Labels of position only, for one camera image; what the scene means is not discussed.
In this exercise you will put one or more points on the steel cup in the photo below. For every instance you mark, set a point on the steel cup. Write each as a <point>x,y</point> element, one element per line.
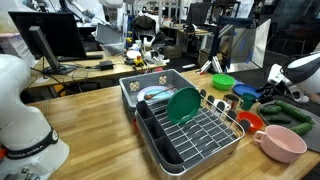
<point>233,101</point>

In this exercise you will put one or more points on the grey plastic bin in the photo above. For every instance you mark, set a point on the grey plastic bin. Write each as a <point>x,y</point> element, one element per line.
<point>135,87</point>

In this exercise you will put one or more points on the large left cucumber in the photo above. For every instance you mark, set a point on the large left cucumber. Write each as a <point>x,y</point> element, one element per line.
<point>294,112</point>

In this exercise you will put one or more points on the middle short cucumber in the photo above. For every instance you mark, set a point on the middle short cucumber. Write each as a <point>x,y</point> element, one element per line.
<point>270,110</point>

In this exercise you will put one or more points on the green plate in rack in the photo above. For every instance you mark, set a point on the green plate in rack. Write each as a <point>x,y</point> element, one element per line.
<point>183,105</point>

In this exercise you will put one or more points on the grey dish rack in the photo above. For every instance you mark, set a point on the grey dish rack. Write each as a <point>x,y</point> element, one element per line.
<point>180,151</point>

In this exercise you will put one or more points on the light blue plate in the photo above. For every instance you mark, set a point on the light blue plate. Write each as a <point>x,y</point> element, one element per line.
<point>152,90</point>

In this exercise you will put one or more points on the right large cucumber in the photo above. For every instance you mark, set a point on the right large cucumber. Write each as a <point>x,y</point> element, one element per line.
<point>302,128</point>

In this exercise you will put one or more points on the camera stand with clamp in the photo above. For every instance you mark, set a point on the camera stand with clamp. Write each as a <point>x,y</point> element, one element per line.
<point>225,27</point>

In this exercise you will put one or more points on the wooden background desk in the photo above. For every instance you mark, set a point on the wooden background desk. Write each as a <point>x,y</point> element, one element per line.
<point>85,70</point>

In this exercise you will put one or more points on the large cucumber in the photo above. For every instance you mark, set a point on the large cucumber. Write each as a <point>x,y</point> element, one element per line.
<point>294,112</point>
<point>302,128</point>

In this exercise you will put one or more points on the black computer monitor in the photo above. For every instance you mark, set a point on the black computer monitor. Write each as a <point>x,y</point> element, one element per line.
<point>50,35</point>

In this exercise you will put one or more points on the white cup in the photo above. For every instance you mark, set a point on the white cup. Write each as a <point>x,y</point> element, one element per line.
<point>220,106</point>

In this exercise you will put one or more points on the pink bowl with handle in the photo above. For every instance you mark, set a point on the pink bowl with handle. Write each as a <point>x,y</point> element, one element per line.
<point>280,143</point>

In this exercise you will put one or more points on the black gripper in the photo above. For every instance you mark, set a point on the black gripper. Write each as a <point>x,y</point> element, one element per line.
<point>269,90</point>

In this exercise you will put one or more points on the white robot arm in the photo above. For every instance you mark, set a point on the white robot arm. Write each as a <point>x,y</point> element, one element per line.
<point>86,139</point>

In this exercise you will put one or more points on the light green bowl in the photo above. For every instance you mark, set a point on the light green bowl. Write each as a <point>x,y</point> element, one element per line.
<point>222,81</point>

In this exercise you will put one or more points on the black office chair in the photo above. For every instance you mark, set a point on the black office chair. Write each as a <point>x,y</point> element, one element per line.
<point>144,27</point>

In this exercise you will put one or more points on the brown spoon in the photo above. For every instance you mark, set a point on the brown spoon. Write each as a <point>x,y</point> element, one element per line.
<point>150,96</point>

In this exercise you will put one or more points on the clear plastic storage box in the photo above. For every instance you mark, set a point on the clear plastic storage box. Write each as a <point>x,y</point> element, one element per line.
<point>110,39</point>

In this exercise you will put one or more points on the orange bowl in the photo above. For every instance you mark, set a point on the orange bowl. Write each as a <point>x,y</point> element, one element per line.
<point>256,122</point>

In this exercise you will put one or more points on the small thin cucumber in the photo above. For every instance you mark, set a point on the small thin cucumber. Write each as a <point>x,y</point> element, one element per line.
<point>279,120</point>

